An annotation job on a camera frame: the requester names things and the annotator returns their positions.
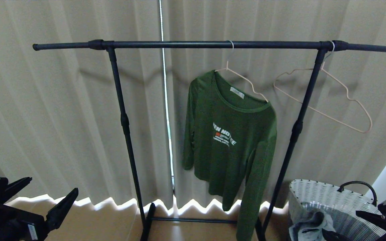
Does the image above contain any white laundry basket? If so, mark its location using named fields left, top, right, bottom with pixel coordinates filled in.
left=287, top=179, right=386, bottom=241

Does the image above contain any green printed t-shirt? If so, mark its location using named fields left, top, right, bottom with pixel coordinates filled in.
left=182, top=70, right=278, bottom=241

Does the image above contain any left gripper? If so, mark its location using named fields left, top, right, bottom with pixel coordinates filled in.
left=0, top=177, right=79, bottom=241

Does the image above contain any pink clothes hanger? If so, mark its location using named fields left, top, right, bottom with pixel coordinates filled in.
left=214, top=40, right=269, bottom=103
left=273, top=41, right=373, bottom=134

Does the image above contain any pale grey garment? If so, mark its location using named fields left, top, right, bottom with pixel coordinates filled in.
left=288, top=209, right=336, bottom=241

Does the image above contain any black clothes rack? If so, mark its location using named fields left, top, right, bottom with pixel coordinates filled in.
left=32, top=39, right=386, bottom=241

